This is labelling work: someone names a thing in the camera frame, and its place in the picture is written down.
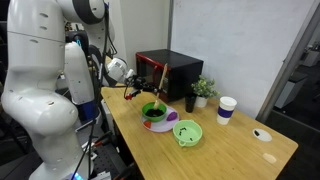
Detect wooden spoon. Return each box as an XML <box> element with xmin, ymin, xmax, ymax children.
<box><xmin>152</xmin><ymin>62</ymin><xmax>169</xmax><ymax>111</ymax></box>

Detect white robot link blue base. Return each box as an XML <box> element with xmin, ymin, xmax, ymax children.
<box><xmin>63</xmin><ymin>41</ymin><xmax>98</xmax><ymax>123</ymax></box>

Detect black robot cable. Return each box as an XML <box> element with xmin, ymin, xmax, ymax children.
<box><xmin>98</xmin><ymin>2</ymin><xmax>135</xmax><ymax>101</ymax></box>

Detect light green bowl with handles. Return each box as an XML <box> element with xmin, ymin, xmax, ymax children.
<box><xmin>172</xmin><ymin>119</ymin><xmax>204</xmax><ymax>148</ymax></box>

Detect purple toy grapes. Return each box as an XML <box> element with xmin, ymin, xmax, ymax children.
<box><xmin>166</xmin><ymin>111</ymin><xmax>179</xmax><ymax>122</ymax></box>

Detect black cup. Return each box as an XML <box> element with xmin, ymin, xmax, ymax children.
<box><xmin>184</xmin><ymin>92</ymin><xmax>198</xmax><ymax>114</ymax></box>

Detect small black white object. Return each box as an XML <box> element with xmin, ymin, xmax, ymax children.
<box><xmin>252</xmin><ymin>127</ymin><xmax>273</xmax><ymax>143</ymax></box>

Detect dark green bowl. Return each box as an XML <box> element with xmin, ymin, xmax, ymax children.
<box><xmin>141</xmin><ymin>101</ymin><xmax>168</xmax><ymax>123</ymax></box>

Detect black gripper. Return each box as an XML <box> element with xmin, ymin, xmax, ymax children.
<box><xmin>131</xmin><ymin>75</ymin><xmax>161</xmax><ymax>96</ymax></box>

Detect beige round sticker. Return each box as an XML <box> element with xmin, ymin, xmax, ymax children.
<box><xmin>262</xmin><ymin>152</ymin><xmax>278</xmax><ymax>165</ymax></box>

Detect white cup with purple band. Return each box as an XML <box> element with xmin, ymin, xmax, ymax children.
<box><xmin>216</xmin><ymin>96</ymin><xmax>238</xmax><ymax>126</ymax></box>

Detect red and black microwave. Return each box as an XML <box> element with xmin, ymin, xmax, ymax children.
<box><xmin>135</xmin><ymin>49</ymin><xmax>205</xmax><ymax>104</ymax></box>

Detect pile of dark coffee beans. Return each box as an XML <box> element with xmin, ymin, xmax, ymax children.
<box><xmin>145</xmin><ymin>108</ymin><xmax>165</xmax><ymax>118</ymax></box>

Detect lavender round plate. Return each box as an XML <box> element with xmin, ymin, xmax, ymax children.
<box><xmin>140</xmin><ymin>105</ymin><xmax>181</xmax><ymax>134</ymax></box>

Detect small potted plant white pot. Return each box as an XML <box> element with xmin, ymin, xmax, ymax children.
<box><xmin>190</xmin><ymin>75</ymin><xmax>220</xmax><ymax>109</ymax></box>

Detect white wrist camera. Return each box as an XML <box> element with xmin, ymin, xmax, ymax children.
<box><xmin>124</xmin><ymin>68</ymin><xmax>137</xmax><ymax>80</ymax></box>

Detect black optical breadboard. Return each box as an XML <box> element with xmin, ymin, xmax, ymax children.
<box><xmin>84</xmin><ymin>143</ymin><xmax>136</xmax><ymax>180</ymax></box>

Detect red handled tool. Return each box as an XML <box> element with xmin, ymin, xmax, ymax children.
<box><xmin>94</xmin><ymin>137</ymin><xmax>112</xmax><ymax>148</ymax></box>

